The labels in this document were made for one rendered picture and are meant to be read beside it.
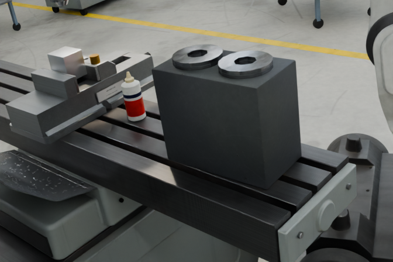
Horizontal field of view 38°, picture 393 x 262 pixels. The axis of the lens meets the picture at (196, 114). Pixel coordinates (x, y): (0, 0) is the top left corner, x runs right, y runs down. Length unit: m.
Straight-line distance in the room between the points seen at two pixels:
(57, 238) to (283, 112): 0.53
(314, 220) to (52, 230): 0.52
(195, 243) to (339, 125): 1.71
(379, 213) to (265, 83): 0.71
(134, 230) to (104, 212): 0.12
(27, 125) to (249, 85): 0.57
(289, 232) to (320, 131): 2.16
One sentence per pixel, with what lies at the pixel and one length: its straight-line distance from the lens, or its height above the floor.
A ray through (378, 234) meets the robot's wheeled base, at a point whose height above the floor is 0.57.
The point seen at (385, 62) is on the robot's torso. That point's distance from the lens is 1.25.
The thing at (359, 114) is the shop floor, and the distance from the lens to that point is 3.17.
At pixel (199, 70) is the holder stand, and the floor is 1.12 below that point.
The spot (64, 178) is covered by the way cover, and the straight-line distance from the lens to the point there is 1.23.
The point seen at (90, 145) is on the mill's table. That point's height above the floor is 0.93.
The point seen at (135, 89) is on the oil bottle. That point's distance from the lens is 1.20.
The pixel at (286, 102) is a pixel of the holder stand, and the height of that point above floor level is 1.06.
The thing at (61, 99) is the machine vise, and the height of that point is 1.00.
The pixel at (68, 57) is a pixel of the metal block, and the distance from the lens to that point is 1.27.
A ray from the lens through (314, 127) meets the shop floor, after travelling 3.06.
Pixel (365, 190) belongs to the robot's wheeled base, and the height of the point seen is 0.59.
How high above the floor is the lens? 1.47
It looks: 26 degrees down
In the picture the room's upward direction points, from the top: 9 degrees counter-clockwise
